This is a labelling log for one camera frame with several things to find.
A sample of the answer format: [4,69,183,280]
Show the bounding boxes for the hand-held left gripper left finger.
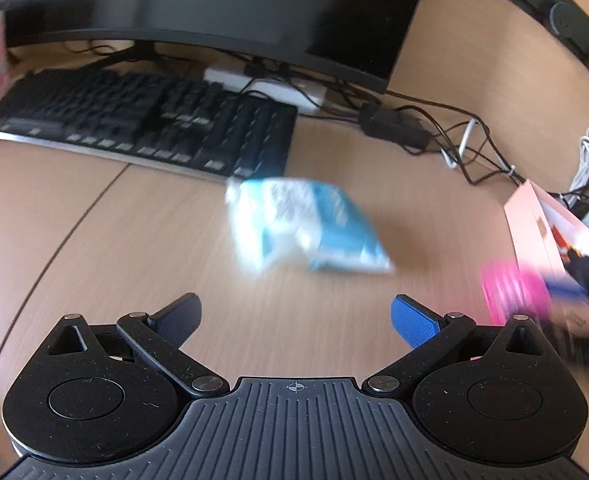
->
[49,292,230,401]

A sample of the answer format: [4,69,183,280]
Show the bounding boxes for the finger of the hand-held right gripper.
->
[541,272,589,302]

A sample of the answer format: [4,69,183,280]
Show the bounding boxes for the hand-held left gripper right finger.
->
[361,294,545,399]

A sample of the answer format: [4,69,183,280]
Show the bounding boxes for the pink comb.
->
[479,258,553,327]

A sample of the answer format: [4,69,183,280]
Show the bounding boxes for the pink box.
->
[503,179,589,337]

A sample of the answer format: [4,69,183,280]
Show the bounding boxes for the blue and white tissue packet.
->
[224,176,396,277]

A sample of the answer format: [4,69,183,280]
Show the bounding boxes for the black power adapter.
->
[357,102,433,154]

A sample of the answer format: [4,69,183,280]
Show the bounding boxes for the black keyboard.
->
[0,68,299,181]

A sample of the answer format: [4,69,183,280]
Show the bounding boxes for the white power strip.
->
[203,64,328,114]

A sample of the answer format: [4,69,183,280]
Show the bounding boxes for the black monitor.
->
[0,0,435,95]

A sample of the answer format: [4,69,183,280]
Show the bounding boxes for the black cables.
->
[384,89,527,187]

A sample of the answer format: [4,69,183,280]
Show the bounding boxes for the thin white cable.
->
[441,118,478,169]

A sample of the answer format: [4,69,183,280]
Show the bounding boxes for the black desk cable rail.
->
[473,0,589,80]

